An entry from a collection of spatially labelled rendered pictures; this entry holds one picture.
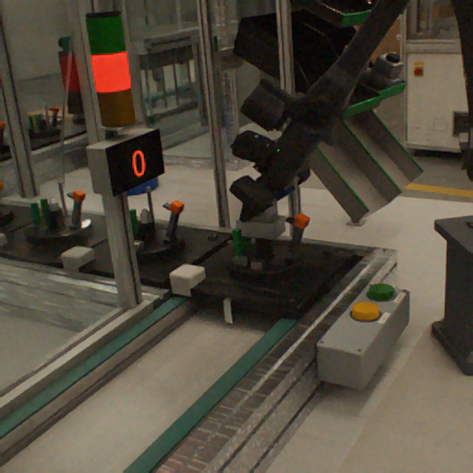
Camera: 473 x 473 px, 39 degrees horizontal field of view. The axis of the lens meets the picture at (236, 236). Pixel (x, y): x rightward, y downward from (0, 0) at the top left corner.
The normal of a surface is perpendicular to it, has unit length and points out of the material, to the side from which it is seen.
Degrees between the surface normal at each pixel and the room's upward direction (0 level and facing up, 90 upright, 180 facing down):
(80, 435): 0
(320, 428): 0
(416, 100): 90
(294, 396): 90
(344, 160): 45
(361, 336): 0
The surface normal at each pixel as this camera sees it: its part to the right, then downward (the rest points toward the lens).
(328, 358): -0.51, 0.35
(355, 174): 0.47, -0.53
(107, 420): -0.08, -0.93
